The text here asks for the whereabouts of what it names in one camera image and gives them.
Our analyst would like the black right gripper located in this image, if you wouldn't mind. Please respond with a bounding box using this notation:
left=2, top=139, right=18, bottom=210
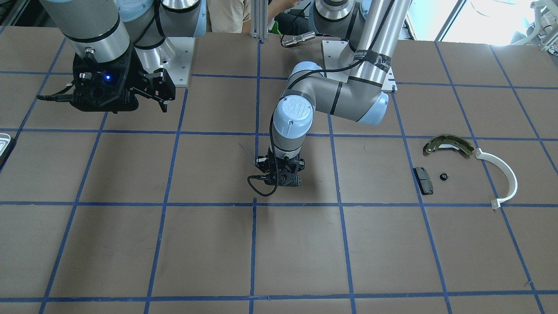
left=72, top=44, right=176, bottom=113

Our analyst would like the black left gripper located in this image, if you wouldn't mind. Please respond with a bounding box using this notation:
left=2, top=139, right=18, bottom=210
left=255, top=150, right=305, bottom=187

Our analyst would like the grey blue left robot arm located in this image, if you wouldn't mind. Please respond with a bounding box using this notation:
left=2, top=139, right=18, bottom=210
left=248, top=0, right=411, bottom=188

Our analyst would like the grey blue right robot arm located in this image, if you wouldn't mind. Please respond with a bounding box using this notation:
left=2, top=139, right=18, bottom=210
left=37, top=0, right=207, bottom=113

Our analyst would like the ribbed aluminium tray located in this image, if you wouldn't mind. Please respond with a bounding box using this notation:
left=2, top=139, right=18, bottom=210
left=0, top=133, right=13, bottom=167

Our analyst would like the person in beige shirt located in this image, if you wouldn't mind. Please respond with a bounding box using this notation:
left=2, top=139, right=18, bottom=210
left=207, top=0, right=302, bottom=34

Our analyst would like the grey brake pad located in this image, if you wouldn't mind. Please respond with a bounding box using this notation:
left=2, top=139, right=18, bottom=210
left=413, top=167, right=434, bottom=195

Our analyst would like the olive metal brake shoe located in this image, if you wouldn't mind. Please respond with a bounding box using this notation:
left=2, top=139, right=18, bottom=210
left=423, top=134, right=476, bottom=156

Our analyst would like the white curved plastic part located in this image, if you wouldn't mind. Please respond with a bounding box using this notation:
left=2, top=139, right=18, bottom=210
left=474, top=148, right=518, bottom=209

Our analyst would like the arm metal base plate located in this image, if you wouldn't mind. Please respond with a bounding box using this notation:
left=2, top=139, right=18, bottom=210
left=136, top=37, right=196, bottom=88
left=322, top=40, right=398, bottom=93

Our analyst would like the aluminium frame post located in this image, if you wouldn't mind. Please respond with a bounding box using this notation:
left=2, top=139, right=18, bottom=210
left=249, top=0, right=269, bottom=41

